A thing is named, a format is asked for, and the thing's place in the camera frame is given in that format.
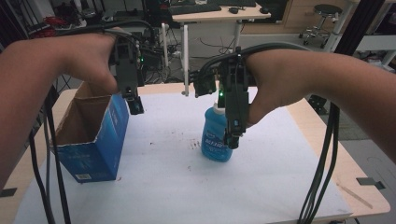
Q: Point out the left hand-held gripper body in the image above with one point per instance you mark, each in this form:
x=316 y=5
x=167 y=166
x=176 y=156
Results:
x=126 y=68

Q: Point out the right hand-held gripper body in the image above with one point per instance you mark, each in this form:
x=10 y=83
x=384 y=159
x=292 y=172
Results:
x=236 y=93

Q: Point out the blue bottle with white cap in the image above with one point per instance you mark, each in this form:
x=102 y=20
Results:
x=213 y=137

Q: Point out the blue cardboard box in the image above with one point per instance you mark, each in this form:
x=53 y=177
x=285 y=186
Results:
x=106 y=140

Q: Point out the person's left hand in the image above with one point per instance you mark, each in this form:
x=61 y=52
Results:
x=90 y=56

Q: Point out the person's right hand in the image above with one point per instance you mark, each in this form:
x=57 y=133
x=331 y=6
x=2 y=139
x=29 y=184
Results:
x=277 y=81

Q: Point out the round white table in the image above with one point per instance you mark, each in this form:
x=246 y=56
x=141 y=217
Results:
x=71 y=26

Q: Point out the white table mat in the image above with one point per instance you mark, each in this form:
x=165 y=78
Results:
x=174 y=186

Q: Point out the wooden desk with white legs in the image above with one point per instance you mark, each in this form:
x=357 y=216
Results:
x=218 y=14

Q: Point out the black computer mouse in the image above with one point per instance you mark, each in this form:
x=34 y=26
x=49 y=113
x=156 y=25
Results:
x=264 y=10
x=233 y=10

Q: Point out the black keyboard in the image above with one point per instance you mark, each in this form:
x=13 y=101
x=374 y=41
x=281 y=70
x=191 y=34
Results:
x=236 y=2
x=194 y=8

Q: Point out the wooden cabinet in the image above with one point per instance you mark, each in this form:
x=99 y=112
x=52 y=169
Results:
x=299 y=15

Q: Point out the white metal stand leg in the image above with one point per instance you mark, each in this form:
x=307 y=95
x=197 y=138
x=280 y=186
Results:
x=339 y=31

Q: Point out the black round stool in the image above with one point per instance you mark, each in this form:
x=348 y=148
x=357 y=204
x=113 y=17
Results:
x=325 y=11

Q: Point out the thin wooden stick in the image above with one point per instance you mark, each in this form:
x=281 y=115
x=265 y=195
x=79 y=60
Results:
x=355 y=196

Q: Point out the black tape piece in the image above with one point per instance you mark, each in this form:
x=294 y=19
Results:
x=7 y=192
x=369 y=182

